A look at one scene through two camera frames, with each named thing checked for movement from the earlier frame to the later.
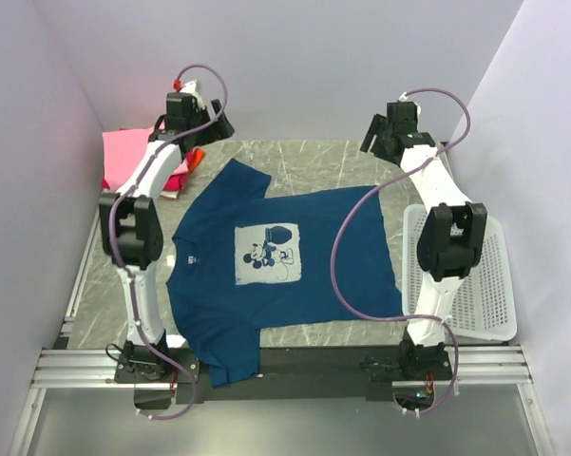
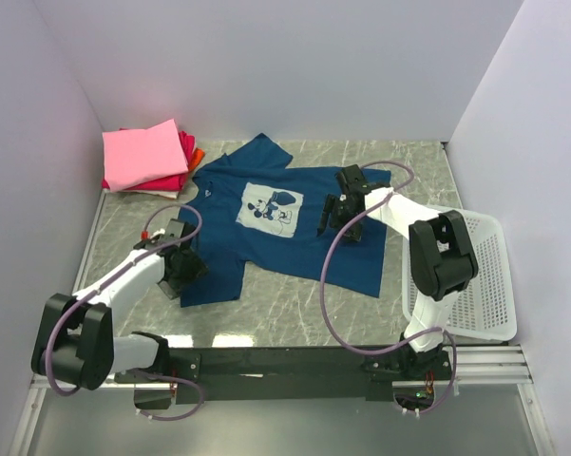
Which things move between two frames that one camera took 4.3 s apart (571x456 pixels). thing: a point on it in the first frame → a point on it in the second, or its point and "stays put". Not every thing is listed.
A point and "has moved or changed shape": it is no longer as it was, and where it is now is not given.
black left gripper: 223,129 → 196,268
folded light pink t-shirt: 122,153 stays put
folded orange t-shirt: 197,156 stays put
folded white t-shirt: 169,194 stays put
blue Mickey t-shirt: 242,261 has moved or changed shape
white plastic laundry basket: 484,304 stays put
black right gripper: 377,124 → 331,201
